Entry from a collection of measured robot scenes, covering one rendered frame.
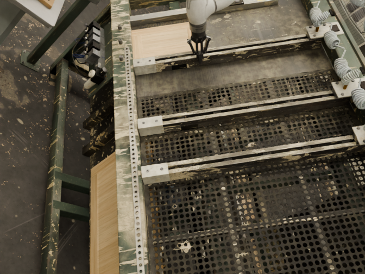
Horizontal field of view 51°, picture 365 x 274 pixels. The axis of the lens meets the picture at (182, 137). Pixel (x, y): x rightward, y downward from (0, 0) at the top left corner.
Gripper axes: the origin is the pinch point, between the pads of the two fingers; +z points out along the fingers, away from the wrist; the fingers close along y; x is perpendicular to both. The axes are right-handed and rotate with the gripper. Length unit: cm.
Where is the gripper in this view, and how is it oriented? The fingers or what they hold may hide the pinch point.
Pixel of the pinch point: (200, 57)
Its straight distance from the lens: 219.6
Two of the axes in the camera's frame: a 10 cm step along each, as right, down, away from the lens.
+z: 0.8, 5.6, 8.2
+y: 9.9, -1.5, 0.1
